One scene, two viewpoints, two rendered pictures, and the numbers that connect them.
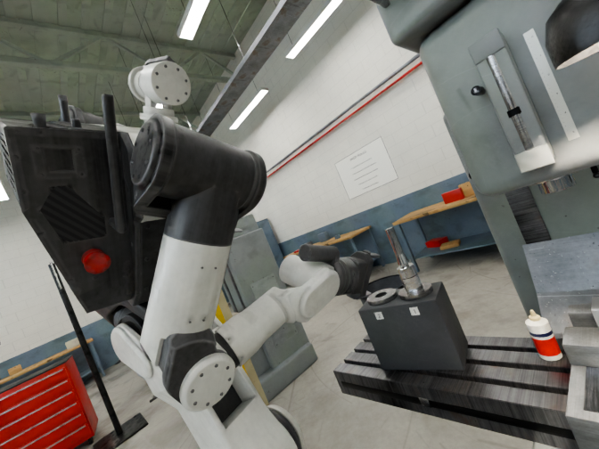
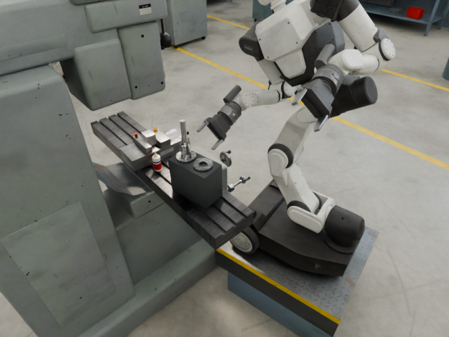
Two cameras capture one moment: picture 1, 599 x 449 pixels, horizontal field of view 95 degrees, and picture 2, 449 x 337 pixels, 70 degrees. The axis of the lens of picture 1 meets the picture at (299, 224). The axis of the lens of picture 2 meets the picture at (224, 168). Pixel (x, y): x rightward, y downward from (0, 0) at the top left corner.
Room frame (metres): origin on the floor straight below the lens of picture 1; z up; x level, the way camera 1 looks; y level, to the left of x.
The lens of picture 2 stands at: (1.92, -0.03, 1.99)
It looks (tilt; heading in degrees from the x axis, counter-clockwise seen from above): 39 degrees down; 181
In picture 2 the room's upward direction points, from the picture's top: straight up
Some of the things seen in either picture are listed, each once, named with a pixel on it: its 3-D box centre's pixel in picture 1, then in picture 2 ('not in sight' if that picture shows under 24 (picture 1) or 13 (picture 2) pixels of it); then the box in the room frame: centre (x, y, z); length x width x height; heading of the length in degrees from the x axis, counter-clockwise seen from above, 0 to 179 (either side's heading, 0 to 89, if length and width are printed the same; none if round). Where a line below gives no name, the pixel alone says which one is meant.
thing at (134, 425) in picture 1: (86, 349); not in sight; (3.14, 2.80, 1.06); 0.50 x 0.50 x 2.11; 42
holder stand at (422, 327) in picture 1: (410, 324); (196, 176); (0.79, -0.18, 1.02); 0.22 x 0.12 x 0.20; 53
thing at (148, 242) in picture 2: not in sight; (167, 214); (0.48, -0.43, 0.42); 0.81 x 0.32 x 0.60; 132
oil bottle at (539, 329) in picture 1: (541, 332); (156, 161); (0.61, -0.40, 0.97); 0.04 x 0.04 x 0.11
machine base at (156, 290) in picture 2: not in sight; (138, 267); (0.66, -0.64, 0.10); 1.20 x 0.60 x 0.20; 132
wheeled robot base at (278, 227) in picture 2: not in sight; (303, 217); (0.64, 0.40, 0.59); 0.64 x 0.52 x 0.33; 55
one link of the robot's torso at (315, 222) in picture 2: not in sight; (311, 209); (0.66, 0.43, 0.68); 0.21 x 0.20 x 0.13; 55
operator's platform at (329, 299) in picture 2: not in sight; (294, 258); (0.64, 0.40, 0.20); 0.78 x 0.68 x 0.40; 55
